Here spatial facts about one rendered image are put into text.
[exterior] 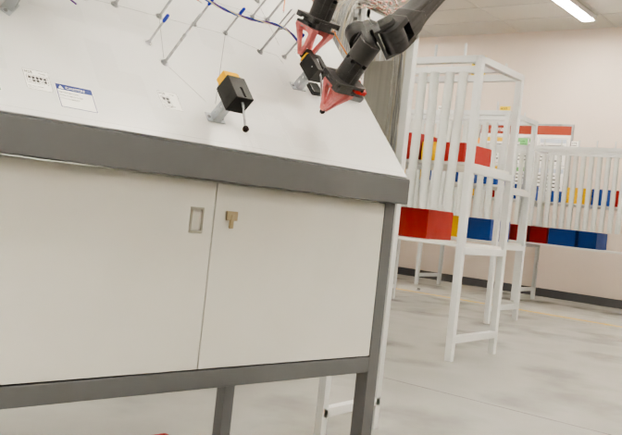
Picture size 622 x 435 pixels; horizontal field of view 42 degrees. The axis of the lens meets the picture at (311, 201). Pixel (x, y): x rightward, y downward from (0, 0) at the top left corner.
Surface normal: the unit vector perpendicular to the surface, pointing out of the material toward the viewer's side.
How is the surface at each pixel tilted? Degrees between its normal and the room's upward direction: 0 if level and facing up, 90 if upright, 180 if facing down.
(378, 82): 90
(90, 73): 50
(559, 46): 90
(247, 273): 90
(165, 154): 90
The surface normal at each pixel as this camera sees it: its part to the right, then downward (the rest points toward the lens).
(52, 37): 0.60, -0.59
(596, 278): -0.61, -0.07
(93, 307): 0.70, 0.07
